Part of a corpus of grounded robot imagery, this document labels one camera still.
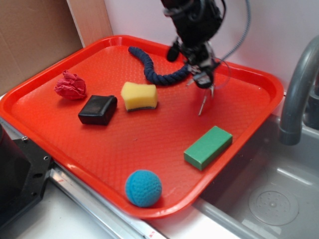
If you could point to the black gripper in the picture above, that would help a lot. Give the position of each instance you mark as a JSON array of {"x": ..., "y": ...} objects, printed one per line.
[{"x": 196, "y": 22}]

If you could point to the silver keys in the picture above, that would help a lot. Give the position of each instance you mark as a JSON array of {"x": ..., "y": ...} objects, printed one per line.
[{"x": 209, "y": 93}]

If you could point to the yellow sponge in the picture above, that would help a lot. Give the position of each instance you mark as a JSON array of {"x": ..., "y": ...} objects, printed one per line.
[{"x": 139, "y": 96}]

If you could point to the red plastic tray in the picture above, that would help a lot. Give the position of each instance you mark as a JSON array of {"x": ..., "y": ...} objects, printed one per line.
[{"x": 104, "y": 156}]

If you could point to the green rectangular block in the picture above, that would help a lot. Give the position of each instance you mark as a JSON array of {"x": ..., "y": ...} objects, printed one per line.
[{"x": 207, "y": 148}]

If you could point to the black rectangular block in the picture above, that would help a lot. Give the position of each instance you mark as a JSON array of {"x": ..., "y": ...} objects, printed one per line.
[{"x": 98, "y": 110}]

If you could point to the crumpled red paper ball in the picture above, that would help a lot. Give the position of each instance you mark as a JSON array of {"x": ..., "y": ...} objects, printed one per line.
[{"x": 71, "y": 86}]

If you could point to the grey toy faucet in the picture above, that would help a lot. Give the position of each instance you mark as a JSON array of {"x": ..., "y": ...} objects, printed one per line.
[{"x": 301, "y": 105}]

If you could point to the blue crocheted ball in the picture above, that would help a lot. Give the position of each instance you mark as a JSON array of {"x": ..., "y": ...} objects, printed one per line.
[{"x": 143, "y": 188}]

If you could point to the brown cardboard panel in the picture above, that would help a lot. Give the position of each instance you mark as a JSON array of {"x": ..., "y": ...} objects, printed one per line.
[{"x": 35, "y": 34}]

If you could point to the grey toy sink basin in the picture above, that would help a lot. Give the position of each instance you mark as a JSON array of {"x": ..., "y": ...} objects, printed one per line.
[{"x": 268, "y": 190}]

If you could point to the silver metal rail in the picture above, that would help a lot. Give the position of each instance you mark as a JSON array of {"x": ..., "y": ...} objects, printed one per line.
[{"x": 70, "y": 210}]

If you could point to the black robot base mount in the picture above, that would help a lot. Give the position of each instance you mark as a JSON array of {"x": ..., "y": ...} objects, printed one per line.
[{"x": 24, "y": 170}]

